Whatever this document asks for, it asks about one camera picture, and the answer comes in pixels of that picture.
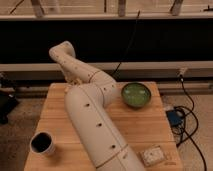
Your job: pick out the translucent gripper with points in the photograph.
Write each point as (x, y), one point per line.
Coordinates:
(73, 80)

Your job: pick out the white plastic bottle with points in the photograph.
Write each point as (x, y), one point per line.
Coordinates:
(67, 88)

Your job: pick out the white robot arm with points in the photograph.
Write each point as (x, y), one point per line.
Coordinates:
(85, 105)

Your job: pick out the green ceramic bowl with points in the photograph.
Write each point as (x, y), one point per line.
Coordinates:
(136, 95)

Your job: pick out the black object at left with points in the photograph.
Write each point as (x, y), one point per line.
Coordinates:
(8, 101)

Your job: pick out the white cup with dark inside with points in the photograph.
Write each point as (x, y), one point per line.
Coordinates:
(42, 143)

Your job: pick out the white square sponge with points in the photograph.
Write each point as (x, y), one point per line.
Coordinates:
(152, 155)

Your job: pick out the blue box on floor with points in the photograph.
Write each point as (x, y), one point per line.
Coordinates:
(175, 118)

